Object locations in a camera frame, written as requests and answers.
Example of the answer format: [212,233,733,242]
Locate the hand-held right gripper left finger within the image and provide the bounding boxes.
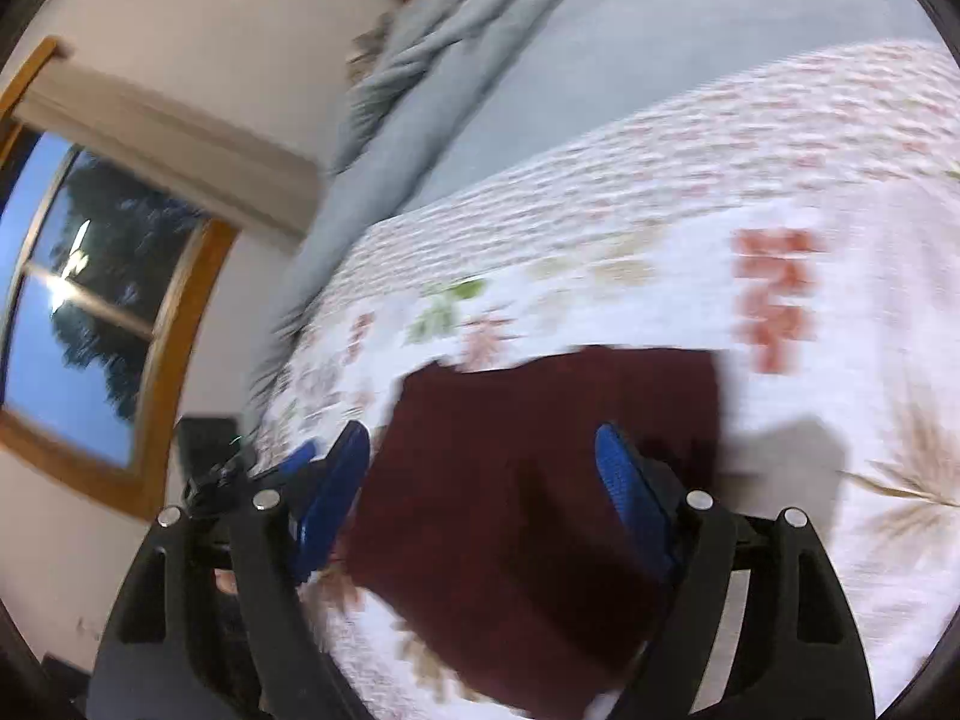
[86,420,372,720]

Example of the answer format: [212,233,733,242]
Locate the wooden framed window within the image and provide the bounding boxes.
[0,37,237,522]

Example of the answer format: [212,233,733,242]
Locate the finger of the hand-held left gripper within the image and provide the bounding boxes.
[251,439,325,500]

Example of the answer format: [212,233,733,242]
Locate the grey comforter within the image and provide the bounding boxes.
[326,0,623,177]

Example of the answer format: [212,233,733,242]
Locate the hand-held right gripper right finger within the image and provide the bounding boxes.
[595,422,875,720]

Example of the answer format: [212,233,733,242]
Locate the beige curtain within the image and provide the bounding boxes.
[15,60,323,248]

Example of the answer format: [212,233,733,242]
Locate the floral printed bedspread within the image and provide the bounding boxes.
[247,37,960,720]

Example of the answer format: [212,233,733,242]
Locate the maroon pants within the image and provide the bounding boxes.
[341,345,725,720]

